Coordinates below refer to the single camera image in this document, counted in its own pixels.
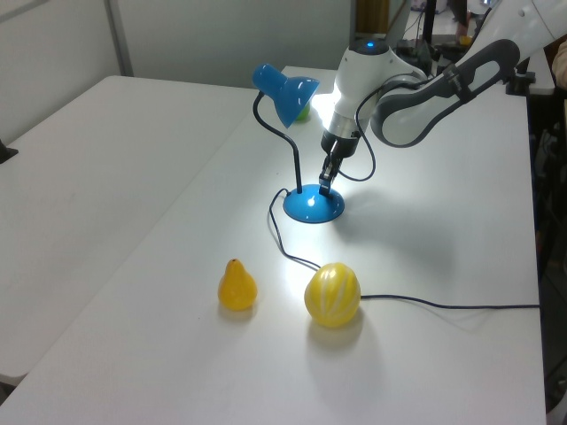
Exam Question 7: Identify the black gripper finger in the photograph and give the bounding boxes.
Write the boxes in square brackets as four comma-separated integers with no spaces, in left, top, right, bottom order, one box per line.
[318,154,337,197]
[326,156,345,197]

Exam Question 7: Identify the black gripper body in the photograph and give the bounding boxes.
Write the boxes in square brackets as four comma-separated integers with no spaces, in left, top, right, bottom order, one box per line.
[320,130,360,162]

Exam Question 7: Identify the blue desk lamp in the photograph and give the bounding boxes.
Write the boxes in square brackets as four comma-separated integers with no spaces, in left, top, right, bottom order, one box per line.
[251,63,346,225]

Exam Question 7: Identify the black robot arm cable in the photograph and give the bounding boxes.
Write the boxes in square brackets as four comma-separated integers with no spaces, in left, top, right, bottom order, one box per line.
[339,86,379,182]

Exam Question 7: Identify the black lamp power cable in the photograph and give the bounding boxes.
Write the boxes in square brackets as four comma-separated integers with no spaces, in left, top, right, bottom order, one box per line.
[268,188,542,312]

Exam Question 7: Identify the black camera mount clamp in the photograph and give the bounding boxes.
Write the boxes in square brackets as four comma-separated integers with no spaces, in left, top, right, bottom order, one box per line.
[0,138,20,166]

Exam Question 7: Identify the yellow pear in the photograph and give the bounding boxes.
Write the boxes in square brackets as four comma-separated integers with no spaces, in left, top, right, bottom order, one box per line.
[216,258,259,312]

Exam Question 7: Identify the black table clamp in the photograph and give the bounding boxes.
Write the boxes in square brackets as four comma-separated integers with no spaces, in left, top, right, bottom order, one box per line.
[504,66,538,97]

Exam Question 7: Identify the black stand pole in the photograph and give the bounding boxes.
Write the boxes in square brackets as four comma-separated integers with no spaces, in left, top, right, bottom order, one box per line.
[422,0,439,45]

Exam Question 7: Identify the yellow striped melon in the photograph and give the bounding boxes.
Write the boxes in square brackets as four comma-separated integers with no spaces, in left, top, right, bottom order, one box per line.
[303,261,362,328]

